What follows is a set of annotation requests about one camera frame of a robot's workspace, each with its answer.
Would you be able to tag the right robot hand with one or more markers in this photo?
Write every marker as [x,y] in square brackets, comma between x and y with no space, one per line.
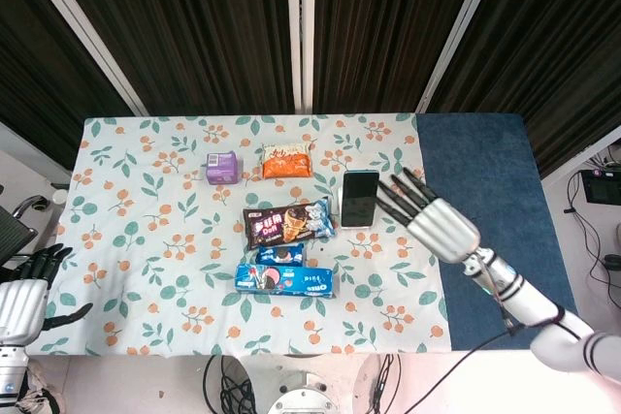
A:
[444,230]

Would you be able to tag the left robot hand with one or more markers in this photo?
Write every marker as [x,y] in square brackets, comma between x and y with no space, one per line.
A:
[22,309]

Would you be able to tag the black smartphone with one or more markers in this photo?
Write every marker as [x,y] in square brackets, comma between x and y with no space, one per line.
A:
[360,198]

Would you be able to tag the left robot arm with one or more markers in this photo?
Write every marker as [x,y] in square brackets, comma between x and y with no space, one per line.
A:
[12,375]

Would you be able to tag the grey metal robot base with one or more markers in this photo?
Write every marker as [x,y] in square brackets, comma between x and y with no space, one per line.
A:
[302,397]

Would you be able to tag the black mesh chair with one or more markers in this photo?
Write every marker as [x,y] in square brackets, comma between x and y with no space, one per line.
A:
[12,234]

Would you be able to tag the blue felt mat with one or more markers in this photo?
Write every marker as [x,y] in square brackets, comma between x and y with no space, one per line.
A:
[495,162]

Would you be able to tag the white sneaker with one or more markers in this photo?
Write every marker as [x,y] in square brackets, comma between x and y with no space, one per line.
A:
[43,392]

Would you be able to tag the small white round cap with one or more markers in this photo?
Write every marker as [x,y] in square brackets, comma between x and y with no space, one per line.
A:
[59,197]

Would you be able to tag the floral tablecloth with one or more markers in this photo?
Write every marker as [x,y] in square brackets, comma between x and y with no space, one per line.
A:
[145,239]

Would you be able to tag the long blue Oreo box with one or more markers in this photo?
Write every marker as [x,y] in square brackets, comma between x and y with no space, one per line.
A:
[291,282]

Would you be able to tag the black monitor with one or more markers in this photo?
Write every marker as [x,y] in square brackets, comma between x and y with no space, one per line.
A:
[601,187]

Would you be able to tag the small blue Oreo pack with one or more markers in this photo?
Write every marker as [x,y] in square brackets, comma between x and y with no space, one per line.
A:
[279,255]

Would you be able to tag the brown ice cream cone wrapper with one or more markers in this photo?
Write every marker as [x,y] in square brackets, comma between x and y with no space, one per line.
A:
[276,227]

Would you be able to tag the orange snack bag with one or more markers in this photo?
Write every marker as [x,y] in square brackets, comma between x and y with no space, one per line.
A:
[287,164]

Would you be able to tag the black curtain panel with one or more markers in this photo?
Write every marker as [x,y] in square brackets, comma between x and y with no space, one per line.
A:
[388,31]
[558,45]
[194,31]
[43,74]

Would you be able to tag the purple small box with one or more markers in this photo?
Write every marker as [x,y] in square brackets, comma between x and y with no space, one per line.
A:
[223,169]

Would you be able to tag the white frame post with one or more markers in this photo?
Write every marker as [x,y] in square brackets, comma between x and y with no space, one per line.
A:
[301,31]
[461,31]
[77,21]

